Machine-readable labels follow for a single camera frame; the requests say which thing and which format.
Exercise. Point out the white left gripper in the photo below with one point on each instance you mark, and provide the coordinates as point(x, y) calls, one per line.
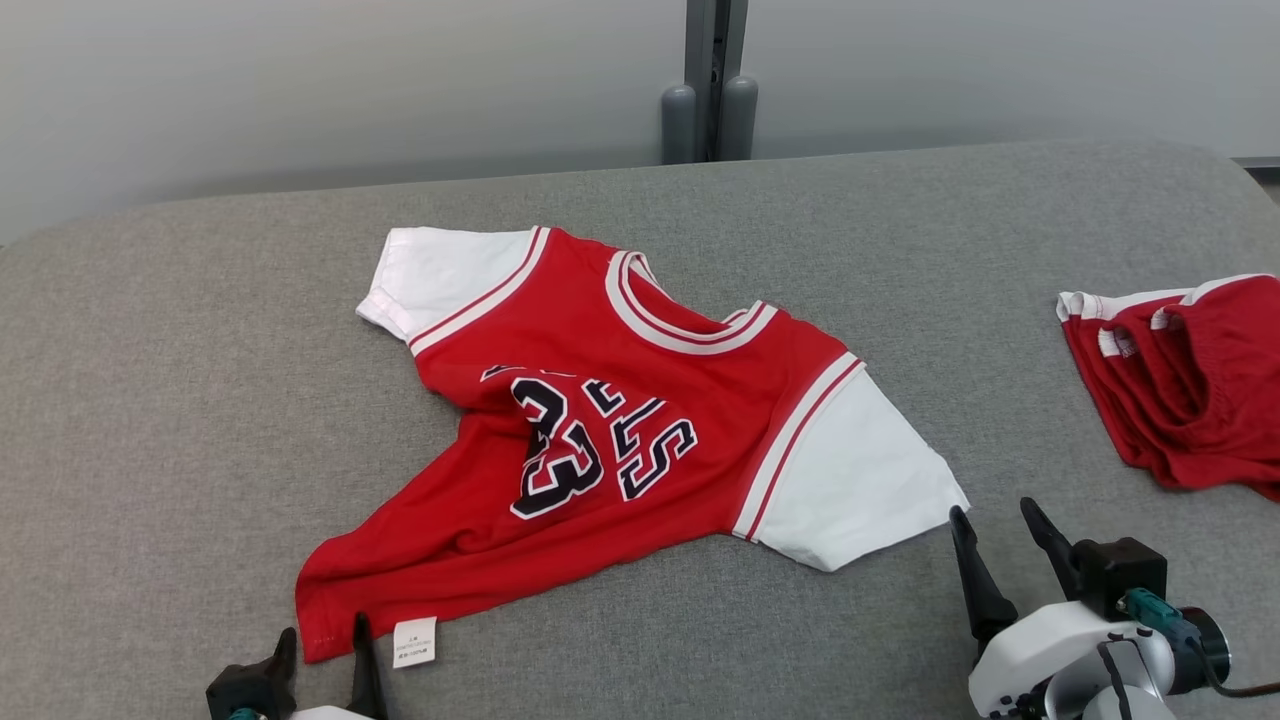
point(330, 714)

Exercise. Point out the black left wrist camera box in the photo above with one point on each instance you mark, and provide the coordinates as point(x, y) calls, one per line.
point(250, 690)

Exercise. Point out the grey baseboard strip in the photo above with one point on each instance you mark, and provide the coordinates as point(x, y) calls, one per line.
point(1258, 163)

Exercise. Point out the red shorts white trim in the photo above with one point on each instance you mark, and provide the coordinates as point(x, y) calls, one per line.
point(1200, 400)

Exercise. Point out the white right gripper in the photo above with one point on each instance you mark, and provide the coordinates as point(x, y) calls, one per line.
point(1050, 650)

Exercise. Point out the red white basketball jersey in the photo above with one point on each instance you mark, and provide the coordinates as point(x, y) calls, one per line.
point(640, 400)

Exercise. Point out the grey metal partition post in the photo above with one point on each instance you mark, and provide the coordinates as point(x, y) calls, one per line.
point(705, 50)

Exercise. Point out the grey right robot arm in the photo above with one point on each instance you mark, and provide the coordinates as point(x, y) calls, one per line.
point(1110, 700)

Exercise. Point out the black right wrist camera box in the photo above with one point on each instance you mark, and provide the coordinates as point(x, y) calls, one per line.
point(1120, 575)

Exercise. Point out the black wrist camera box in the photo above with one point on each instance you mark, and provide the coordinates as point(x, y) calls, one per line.
point(1120, 575)
point(250, 690)

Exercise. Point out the grey cylindrical post foot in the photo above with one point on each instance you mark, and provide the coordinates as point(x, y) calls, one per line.
point(740, 115)
point(678, 125)

